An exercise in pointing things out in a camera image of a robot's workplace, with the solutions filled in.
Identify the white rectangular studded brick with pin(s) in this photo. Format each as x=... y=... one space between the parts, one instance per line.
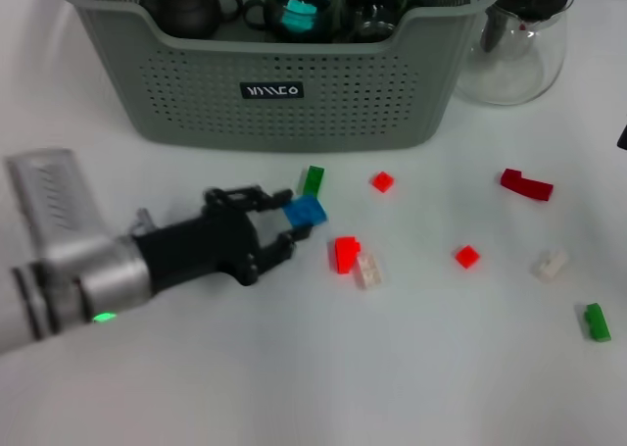
x=370 y=272

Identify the red sloped toy brick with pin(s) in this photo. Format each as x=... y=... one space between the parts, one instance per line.
x=344 y=255

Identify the round glass pitcher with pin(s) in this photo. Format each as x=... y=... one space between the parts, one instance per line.
x=514 y=68

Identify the green notched toy brick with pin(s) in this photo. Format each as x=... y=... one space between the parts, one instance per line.
x=598 y=323

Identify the white notched toy brick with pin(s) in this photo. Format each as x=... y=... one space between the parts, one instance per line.
x=551 y=265

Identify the blue square toy brick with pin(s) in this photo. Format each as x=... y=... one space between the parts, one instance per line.
x=306 y=212

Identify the green rectangular toy brick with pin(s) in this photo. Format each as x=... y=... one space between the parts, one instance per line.
x=313 y=179

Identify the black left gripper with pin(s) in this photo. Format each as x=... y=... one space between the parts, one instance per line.
x=206 y=250

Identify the dark red long brick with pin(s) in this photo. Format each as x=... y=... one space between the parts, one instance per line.
x=526 y=185

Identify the small red square brick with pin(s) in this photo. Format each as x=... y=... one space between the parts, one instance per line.
x=467 y=257
x=383 y=181

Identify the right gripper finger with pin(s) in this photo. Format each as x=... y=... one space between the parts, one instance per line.
x=624 y=139

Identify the grey-green perforated storage bin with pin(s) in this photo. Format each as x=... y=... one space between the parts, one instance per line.
x=343 y=113

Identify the dark clay teapot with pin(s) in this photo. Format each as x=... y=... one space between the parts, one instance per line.
x=188 y=10

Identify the teal square toy brick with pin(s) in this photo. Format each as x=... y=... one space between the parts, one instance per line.
x=299 y=17

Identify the glass teacup black holder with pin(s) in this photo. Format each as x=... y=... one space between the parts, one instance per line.
x=374 y=0
x=377 y=33
x=274 y=19

